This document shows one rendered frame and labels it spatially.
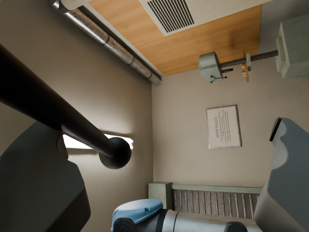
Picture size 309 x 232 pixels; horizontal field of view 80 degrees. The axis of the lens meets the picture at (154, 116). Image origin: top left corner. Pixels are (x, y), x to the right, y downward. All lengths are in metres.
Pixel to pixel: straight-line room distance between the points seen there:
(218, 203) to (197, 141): 0.93
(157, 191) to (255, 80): 2.24
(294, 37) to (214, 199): 2.22
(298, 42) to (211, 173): 1.94
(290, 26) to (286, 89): 1.02
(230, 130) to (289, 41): 1.37
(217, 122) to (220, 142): 0.30
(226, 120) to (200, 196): 1.21
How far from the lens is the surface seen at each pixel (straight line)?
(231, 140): 3.01
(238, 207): 3.05
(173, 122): 3.27
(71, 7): 2.09
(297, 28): 2.45
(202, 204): 3.13
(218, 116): 3.08
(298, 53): 2.34
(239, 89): 3.17
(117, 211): 0.46
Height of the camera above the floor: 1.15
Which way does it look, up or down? 26 degrees up
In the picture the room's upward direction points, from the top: 98 degrees counter-clockwise
